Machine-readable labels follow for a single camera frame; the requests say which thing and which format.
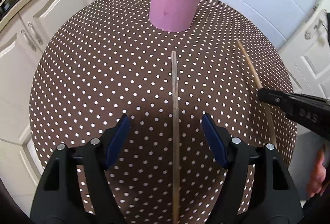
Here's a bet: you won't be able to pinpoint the grey chopstick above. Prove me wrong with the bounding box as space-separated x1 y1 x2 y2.
171 51 180 223

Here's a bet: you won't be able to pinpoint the brown polka dot tablecloth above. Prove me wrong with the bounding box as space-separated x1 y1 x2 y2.
29 0 292 223

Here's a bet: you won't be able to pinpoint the person right hand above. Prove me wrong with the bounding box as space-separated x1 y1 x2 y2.
306 148 329 198

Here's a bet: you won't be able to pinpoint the cream kitchen cabinets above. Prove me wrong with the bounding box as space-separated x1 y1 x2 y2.
0 0 196 214

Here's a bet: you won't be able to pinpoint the light wooden chopstick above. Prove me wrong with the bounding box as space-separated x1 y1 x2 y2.
236 39 277 148

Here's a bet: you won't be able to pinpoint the white door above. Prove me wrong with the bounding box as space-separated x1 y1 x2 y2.
280 0 329 99

